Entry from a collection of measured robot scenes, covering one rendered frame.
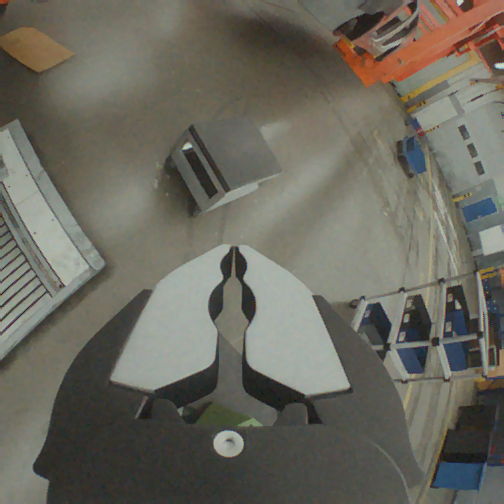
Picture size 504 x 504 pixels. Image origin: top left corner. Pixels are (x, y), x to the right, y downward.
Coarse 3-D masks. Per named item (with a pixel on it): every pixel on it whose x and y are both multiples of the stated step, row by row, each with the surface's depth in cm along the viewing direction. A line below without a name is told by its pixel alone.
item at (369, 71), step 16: (496, 0) 84; (464, 16) 124; (480, 16) 112; (432, 32) 161; (448, 32) 150; (336, 48) 237; (352, 48) 236; (416, 48) 185; (352, 64) 241; (368, 64) 232; (384, 64) 219; (400, 64) 209; (368, 80) 243
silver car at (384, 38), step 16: (304, 0) 141; (320, 0) 136; (336, 0) 133; (352, 0) 131; (416, 0) 176; (320, 16) 153; (336, 16) 151; (352, 16) 150; (368, 16) 183; (384, 16) 165; (416, 16) 234; (336, 32) 190; (352, 32) 212; (368, 32) 201; (384, 32) 249; (400, 32) 372; (368, 48) 274; (384, 48) 320; (400, 48) 369
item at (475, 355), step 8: (496, 312) 486; (472, 320) 540; (488, 320) 494; (496, 320) 470; (472, 328) 523; (488, 328) 478; (496, 328) 455; (488, 336) 462; (496, 336) 441; (472, 344) 489; (488, 344) 447; (496, 344) 426; (472, 352) 472; (480, 352) 452; (488, 352) 436; (496, 352) 420; (472, 360) 480; (480, 360) 463; (488, 360) 446; (496, 360) 429
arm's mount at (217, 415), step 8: (208, 408) 76; (216, 408) 74; (224, 408) 71; (208, 416) 72; (216, 416) 70; (224, 416) 68; (232, 416) 66; (240, 416) 64; (248, 416) 62; (200, 424) 70; (208, 424) 68; (216, 424) 66; (224, 424) 65; (232, 424) 63; (240, 424) 61; (248, 424) 61; (256, 424) 61
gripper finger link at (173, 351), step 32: (224, 256) 11; (160, 288) 9; (192, 288) 9; (160, 320) 8; (192, 320) 8; (128, 352) 6; (160, 352) 7; (192, 352) 7; (128, 384) 6; (160, 384) 6; (192, 384) 6
